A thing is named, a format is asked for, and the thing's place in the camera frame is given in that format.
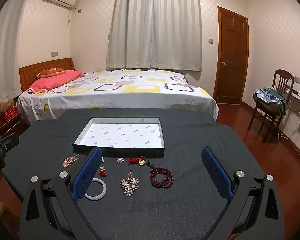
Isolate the wall socket above headboard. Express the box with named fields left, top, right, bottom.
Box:
left=51, top=51, right=58, bottom=57

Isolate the dark red bead bracelet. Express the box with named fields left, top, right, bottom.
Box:
left=146, top=160, right=175, bottom=189

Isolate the wooden headboard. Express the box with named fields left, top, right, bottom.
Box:
left=18, top=57, right=75, bottom=93

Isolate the green tray white lining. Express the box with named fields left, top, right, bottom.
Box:
left=72, top=117, right=165, bottom=159

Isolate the dark wooden chair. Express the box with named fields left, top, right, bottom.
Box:
left=248, top=69, right=294, bottom=143

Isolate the brown plush toy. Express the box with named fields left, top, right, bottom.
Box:
left=0, top=99, right=14, bottom=114

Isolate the wooden nightstand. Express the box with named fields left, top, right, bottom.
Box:
left=0, top=113, right=29, bottom=140

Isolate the white jade bangle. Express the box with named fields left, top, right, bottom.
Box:
left=84, top=178, right=107, bottom=201

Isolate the white side desk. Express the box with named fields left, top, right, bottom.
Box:
left=285, top=91, right=300, bottom=122

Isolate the bed with patterned sheet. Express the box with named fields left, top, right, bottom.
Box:
left=17, top=69, right=219, bottom=124

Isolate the large pearl flower brooch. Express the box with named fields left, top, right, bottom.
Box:
left=120, top=170, right=139, bottom=197

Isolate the pink pillow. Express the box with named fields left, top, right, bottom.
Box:
left=25, top=70, right=85, bottom=94

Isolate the brown wooden door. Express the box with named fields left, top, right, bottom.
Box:
left=213, top=7, right=249, bottom=105

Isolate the orange cushion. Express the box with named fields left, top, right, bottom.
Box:
left=36, top=68, right=65, bottom=79

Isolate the small pearl flower brooch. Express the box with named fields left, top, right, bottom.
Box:
left=116, top=158, right=124, bottom=164

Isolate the pink gold chain bracelet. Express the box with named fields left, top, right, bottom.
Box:
left=61, top=154, right=80, bottom=169

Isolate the grey window curtain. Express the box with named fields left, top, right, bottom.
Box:
left=106, top=0, right=202, bottom=72

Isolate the red knot gold flower charm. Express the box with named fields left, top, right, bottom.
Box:
left=98, top=166, right=107, bottom=177

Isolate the red knot gold ingot charm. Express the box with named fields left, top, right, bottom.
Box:
left=124, top=156, right=145, bottom=166

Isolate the left side white curtain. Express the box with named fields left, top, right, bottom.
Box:
left=0, top=0, right=26, bottom=103

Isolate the dark grey table cloth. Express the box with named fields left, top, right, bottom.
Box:
left=3, top=109, right=264, bottom=239

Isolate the red gift box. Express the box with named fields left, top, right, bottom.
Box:
left=0, top=106, right=19, bottom=121

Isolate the clothes pile on chair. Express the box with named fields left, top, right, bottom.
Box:
left=253, top=87, right=288, bottom=115

